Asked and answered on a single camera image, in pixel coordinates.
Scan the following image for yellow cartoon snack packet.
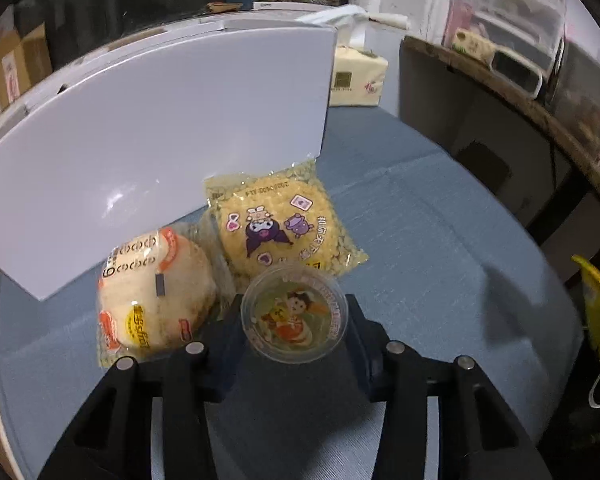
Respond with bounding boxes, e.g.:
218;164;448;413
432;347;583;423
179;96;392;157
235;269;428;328
202;157;370;279

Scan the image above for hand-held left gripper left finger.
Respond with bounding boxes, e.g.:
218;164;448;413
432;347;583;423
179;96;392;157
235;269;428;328
37;293;246;480

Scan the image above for blue table cloth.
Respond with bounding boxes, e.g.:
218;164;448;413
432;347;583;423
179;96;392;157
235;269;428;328
0;107;589;480

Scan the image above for white tube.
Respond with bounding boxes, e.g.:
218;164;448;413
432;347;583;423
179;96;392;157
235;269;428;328
367;9;411;30

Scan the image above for clear plastic storage drawers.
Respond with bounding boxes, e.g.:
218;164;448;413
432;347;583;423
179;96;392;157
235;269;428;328
442;0;569;74

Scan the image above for yellow tissue box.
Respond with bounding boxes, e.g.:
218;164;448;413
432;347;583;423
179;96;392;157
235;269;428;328
449;27;499;64

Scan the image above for grey transparent board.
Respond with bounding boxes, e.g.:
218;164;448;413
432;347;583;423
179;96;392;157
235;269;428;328
545;39;600;163

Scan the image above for pink bottle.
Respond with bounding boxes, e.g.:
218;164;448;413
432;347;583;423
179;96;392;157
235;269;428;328
444;0;471;47

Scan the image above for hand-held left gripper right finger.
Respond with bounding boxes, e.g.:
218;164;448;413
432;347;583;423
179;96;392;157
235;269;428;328
347;293;552;480

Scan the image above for side desk with wooden top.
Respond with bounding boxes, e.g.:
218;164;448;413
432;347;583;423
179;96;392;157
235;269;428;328
398;35;600;283

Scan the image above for round bread packet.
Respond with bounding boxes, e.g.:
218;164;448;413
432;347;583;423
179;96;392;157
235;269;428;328
95;225;237;369

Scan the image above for yellow tissue pack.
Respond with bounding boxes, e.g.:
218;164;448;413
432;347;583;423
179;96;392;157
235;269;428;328
299;4;389;109

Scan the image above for small cardboard box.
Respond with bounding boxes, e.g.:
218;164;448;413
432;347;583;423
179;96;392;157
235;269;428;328
0;22;54;112

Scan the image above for clear jelly cup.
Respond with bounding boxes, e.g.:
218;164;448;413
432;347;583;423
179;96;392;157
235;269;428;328
240;262;351;365

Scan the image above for white cardboard box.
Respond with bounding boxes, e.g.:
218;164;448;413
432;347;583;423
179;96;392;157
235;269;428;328
0;14;339;303

